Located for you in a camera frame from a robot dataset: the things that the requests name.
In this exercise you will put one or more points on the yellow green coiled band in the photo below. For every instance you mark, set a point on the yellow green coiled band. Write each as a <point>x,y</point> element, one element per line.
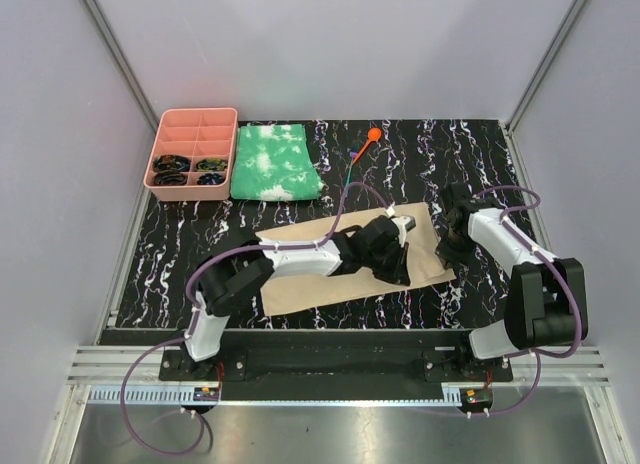
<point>211,164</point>

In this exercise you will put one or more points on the blue coiled band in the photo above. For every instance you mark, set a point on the blue coiled band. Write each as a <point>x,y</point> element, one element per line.
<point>212,179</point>

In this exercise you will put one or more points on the orange plastic spoon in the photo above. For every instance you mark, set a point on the orange plastic spoon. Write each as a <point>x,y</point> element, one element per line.
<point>373,135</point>

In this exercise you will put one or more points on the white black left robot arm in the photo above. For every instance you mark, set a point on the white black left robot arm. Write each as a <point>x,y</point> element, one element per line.
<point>232,278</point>

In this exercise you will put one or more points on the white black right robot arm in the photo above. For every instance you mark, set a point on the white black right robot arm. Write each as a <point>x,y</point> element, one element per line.
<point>546,311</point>

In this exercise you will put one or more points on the dark coiled band top-left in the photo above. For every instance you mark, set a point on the dark coiled band top-left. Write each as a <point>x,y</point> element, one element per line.
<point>171,163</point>

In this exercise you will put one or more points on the aluminium front frame rail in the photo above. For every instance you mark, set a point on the aluminium front frame rail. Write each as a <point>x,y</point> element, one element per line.
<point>131,374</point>

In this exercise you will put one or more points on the beige cloth napkin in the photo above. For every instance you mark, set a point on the beige cloth napkin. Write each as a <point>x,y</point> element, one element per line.
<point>286,295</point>

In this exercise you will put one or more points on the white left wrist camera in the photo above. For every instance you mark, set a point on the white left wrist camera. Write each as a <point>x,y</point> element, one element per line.
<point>405,225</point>

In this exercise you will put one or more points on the green white tie-dye cloth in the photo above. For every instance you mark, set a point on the green white tie-dye cloth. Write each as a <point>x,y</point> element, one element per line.
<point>273,164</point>

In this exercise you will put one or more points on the teal plastic utensil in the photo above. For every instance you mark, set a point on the teal plastic utensil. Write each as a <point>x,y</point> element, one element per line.
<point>349,173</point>

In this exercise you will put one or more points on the dark coiled band bottom-left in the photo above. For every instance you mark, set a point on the dark coiled band bottom-left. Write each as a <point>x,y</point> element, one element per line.
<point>169,179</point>

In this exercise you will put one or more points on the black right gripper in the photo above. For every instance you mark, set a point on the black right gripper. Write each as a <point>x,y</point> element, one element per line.
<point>450,258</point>

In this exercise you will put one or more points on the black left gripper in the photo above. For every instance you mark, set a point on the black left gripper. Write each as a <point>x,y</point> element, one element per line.
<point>399,273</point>

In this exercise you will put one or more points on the pink compartment tray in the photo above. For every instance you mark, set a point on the pink compartment tray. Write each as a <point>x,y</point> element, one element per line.
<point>195,133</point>

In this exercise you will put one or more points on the black marble pattern mat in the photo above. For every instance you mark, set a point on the black marble pattern mat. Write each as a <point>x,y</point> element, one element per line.
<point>411,163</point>

